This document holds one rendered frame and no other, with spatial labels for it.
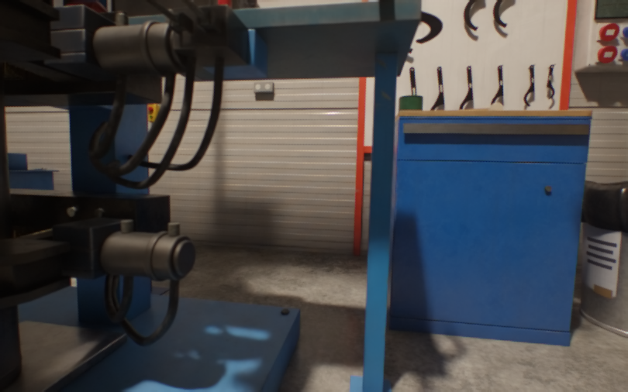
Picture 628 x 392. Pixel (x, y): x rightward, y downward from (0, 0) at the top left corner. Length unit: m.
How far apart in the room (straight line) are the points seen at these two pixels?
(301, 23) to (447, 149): 0.83
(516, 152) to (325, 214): 1.56
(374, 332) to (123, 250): 0.70
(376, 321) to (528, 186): 0.84
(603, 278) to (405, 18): 1.53
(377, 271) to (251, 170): 1.94
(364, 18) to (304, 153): 1.89
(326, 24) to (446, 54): 1.98
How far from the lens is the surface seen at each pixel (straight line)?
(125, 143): 1.29
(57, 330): 1.38
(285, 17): 0.81
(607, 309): 1.97
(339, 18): 0.79
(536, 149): 1.50
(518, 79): 2.80
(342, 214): 2.56
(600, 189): 1.87
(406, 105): 1.39
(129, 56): 0.82
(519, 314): 1.60
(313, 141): 2.57
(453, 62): 2.70
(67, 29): 0.90
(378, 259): 0.93
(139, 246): 0.80
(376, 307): 0.98
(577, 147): 1.57
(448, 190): 1.39
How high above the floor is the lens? 0.69
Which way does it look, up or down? 5 degrees down
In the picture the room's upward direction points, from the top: 1 degrees clockwise
